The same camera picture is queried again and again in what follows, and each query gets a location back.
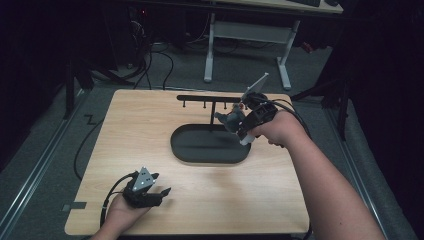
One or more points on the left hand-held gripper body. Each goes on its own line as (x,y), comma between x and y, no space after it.
(140,195)

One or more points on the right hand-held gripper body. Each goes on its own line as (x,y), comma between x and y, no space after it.
(261,111)

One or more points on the black hook rack with tray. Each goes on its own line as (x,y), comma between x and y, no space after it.
(206,146)

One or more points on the person's left hand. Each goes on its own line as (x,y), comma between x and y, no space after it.
(121,213)

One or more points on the person's right hand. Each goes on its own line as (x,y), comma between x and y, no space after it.
(280,130)

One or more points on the grey tape strip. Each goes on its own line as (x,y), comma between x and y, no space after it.
(76,205)

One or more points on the white-framed desk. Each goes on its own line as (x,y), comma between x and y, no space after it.
(248,31)

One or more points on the small red object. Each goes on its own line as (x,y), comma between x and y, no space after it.
(307,47)

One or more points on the black metal stand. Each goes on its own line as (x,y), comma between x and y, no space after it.
(69,93)
(342,110)

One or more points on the black zigzag floor tape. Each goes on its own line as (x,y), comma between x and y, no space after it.
(90,119)

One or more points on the black keyboard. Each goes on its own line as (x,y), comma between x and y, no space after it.
(305,2)

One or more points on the dark computer tower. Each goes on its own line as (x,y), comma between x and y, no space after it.
(137,30)

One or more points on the metal floor rail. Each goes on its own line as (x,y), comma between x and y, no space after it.
(36,166)
(350,156)

